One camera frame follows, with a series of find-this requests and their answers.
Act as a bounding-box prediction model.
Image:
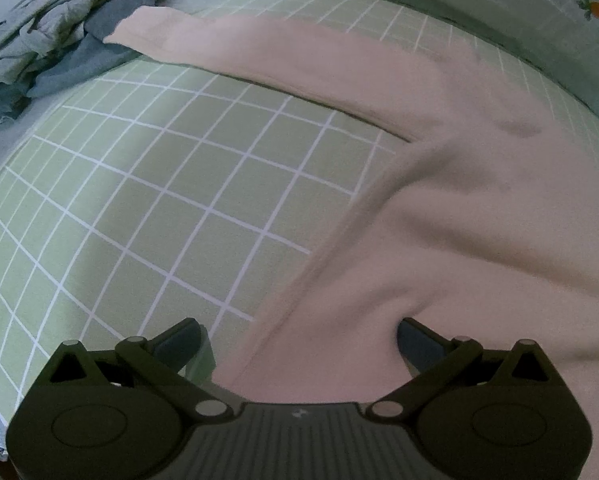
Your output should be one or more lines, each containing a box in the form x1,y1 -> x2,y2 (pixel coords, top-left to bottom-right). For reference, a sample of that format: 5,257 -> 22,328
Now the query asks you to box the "grey-green crumpled garment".
0,0 -> 193,88

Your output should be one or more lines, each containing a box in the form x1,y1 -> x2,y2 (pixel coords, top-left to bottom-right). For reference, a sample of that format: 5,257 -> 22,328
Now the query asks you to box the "blue-grey garment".
0,0 -> 156,123

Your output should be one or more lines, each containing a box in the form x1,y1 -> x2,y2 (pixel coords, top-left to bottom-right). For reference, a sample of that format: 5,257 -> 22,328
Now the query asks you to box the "green checked bed sheet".
0,0 -> 599,421

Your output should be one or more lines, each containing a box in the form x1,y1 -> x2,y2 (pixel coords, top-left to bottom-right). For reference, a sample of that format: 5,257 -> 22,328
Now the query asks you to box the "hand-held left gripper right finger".
367,317 -> 559,420

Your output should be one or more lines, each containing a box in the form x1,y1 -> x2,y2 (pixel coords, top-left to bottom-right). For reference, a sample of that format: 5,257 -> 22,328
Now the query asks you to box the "pink sweatshirt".
102,6 -> 599,405

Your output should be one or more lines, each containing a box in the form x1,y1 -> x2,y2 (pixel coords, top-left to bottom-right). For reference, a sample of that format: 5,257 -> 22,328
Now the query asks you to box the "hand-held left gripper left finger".
44,317 -> 233,418

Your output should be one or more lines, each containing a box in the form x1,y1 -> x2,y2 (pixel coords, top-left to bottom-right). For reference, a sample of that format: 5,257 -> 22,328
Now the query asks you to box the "carrot print quilt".
190,0 -> 599,136

